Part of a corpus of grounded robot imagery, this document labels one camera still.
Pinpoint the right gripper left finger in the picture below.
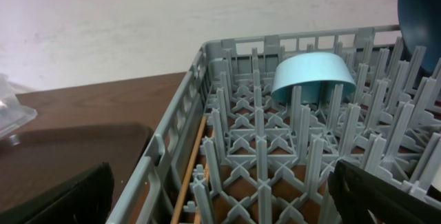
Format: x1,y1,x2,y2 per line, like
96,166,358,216
1,163,114,224

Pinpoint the grey dishwasher rack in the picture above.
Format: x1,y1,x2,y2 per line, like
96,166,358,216
108,26,440,223

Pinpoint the blue plate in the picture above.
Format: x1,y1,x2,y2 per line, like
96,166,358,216
398,0,440,73

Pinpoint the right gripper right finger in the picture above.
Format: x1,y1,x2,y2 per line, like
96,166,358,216
328,160,440,224

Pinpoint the light blue rice bowl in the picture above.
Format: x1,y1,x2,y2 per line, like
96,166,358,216
271,52,356,104

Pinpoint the white cup green inside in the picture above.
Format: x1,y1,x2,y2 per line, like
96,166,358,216
431,168,441,192

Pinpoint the clear plastic bin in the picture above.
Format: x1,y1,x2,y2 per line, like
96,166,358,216
1,74,37,137

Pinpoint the brown serving tray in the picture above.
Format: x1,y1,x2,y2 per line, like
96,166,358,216
1,123,153,211

